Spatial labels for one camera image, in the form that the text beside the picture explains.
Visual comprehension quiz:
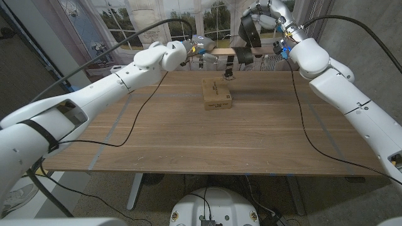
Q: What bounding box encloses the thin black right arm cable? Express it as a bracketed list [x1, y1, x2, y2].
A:
[285, 58, 402, 186]

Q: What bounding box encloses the black leather belt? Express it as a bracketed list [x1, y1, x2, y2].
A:
[223, 13, 263, 81]

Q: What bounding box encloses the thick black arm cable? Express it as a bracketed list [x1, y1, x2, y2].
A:
[302, 14, 402, 75]
[26, 18, 195, 218]

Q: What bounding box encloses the black power adapter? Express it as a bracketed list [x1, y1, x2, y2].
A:
[259, 213, 287, 226]

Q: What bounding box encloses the printed window backdrop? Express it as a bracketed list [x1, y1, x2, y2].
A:
[31, 0, 334, 72]

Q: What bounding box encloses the grey table leg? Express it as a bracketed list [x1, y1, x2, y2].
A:
[285, 175, 307, 217]

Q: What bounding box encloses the wooden hanger with metal clips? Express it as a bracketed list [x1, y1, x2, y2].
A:
[197, 32, 279, 72]

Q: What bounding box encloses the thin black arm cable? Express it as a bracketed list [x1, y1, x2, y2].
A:
[285, 58, 402, 186]
[57, 72, 170, 149]

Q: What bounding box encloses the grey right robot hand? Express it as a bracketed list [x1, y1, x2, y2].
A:
[241, 0, 304, 40]

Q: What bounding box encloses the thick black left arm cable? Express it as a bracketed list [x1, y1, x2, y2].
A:
[26, 18, 195, 218]

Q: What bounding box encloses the brown cardboard packing box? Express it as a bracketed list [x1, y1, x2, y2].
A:
[201, 77, 234, 112]

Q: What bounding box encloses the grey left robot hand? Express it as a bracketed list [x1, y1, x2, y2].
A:
[182, 34, 219, 64]

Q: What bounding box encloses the white power strip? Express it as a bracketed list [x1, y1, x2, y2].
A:
[109, 64, 126, 75]

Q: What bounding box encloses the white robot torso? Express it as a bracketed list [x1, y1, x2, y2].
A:
[169, 186, 261, 226]

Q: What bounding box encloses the black round floor fan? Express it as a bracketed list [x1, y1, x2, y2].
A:
[142, 173, 166, 187]

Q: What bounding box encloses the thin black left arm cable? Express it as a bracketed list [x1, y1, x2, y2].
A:
[57, 72, 170, 149]

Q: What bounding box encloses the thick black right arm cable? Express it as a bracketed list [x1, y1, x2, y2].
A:
[302, 14, 402, 75]

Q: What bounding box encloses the white table leg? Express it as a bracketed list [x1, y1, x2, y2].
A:
[126, 173, 144, 212]

